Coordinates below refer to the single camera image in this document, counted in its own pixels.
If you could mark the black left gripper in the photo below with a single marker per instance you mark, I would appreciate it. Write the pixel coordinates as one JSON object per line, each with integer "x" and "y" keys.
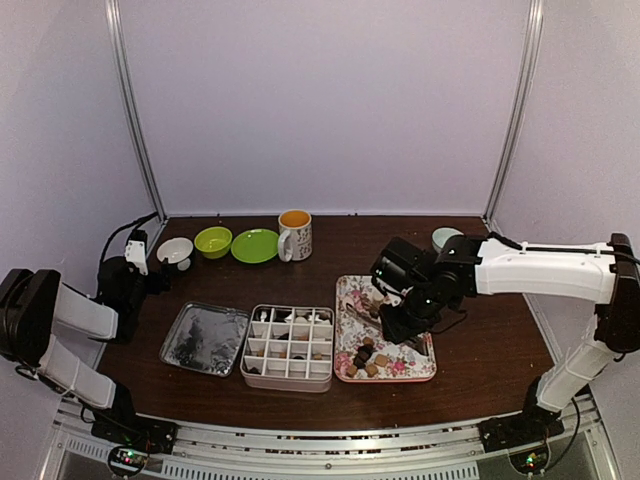
{"x": 164, "y": 284}

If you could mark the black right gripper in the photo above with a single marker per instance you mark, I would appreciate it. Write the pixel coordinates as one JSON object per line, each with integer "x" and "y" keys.
{"x": 398, "y": 332}

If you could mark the pink bunny tin lid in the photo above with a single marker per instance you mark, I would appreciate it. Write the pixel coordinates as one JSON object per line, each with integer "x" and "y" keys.
{"x": 205, "y": 339}

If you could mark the pink tin box with dividers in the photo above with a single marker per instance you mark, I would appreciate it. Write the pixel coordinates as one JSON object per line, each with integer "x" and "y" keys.
{"x": 310, "y": 376}

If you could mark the metal tongs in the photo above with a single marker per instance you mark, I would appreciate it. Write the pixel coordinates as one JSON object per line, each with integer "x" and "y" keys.
{"x": 416, "y": 343}

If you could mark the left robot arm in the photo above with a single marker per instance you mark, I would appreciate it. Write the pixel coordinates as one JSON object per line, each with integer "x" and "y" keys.
{"x": 37, "y": 305}

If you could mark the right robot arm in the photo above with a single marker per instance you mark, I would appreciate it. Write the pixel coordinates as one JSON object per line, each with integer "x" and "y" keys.
{"x": 602, "y": 274}

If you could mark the tan Sweet chocolate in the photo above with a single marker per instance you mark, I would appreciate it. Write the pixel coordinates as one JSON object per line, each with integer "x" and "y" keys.
{"x": 381, "y": 360}

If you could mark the white black bowl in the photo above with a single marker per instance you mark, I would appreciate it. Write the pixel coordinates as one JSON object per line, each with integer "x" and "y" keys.
{"x": 176, "y": 254}

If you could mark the pale blue ceramic bowl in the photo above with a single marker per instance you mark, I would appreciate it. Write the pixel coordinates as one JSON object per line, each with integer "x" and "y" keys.
{"x": 441, "y": 235}

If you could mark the green bowl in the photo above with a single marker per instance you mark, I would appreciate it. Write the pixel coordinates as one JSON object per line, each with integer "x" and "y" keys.
{"x": 213, "y": 242}

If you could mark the floral pink tray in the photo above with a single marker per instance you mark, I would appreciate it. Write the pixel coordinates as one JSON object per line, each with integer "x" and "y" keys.
{"x": 361, "y": 354}

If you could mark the green plate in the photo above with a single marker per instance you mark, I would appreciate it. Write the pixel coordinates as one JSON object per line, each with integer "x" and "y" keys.
{"x": 255, "y": 246}

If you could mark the white mug with orange inside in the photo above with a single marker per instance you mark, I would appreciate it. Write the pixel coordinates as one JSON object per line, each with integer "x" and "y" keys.
{"x": 295, "y": 236}

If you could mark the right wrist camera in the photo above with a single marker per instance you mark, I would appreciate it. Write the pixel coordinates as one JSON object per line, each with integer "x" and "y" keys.
{"x": 389, "y": 294}

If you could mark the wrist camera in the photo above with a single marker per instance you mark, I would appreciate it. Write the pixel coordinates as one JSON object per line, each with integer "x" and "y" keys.
{"x": 389, "y": 294}
{"x": 135, "y": 251}

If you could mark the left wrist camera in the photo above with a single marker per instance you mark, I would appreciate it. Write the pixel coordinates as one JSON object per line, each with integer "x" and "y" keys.
{"x": 135, "y": 251}

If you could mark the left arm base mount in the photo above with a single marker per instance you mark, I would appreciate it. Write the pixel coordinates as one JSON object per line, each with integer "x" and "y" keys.
{"x": 136, "y": 438}

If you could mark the front aluminium rail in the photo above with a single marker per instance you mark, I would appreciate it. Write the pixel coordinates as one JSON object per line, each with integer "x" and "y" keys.
{"x": 444, "y": 451}

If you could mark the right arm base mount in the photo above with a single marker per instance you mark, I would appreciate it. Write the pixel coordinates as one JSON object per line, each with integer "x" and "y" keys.
{"x": 525, "y": 436}

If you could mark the left aluminium frame post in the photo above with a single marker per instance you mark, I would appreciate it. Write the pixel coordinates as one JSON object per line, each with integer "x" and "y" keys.
{"x": 132, "y": 117}

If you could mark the aluminium frame post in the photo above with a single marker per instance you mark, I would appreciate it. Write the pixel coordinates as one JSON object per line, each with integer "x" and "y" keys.
{"x": 132, "y": 117}
{"x": 527, "y": 70}

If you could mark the right aluminium frame post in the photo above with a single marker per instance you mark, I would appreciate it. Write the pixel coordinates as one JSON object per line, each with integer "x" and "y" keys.
{"x": 527, "y": 70}

